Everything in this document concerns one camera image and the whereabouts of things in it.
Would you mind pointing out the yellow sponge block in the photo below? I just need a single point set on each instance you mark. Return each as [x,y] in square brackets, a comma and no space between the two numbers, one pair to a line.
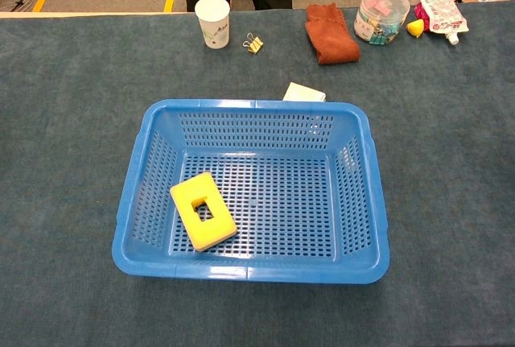
[185,202]

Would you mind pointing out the small white card box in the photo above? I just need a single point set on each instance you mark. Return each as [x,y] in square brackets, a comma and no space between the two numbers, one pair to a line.
[301,92]

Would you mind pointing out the yellow binder clip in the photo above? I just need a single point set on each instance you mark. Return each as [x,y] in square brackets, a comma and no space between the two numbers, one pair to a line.
[256,46]

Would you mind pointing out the blue perforated plastic basket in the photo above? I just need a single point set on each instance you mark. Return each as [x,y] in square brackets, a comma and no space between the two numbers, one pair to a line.
[241,272]

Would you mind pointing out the brown folded cloth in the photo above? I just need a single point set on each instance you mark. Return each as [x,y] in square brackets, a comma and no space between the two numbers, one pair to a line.
[328,33]

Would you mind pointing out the white paper cup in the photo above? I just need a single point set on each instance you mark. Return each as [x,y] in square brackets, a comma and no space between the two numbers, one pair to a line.
[213,21]

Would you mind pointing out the clear jar of clips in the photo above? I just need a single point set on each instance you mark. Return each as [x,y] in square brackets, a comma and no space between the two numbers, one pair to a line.
[382,13]

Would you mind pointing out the teal felt table cover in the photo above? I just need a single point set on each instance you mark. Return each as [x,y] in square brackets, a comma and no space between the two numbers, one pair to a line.
[60,162]

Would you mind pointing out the small yellow lemon toy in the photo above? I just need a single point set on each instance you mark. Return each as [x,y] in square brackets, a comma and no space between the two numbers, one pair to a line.
[416,28]

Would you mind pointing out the pink crumpled wrapper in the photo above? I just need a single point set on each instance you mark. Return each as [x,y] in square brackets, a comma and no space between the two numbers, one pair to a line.
[420,12]

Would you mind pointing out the white spout pouch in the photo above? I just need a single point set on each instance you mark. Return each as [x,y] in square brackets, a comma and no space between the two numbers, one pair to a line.
[442,15]

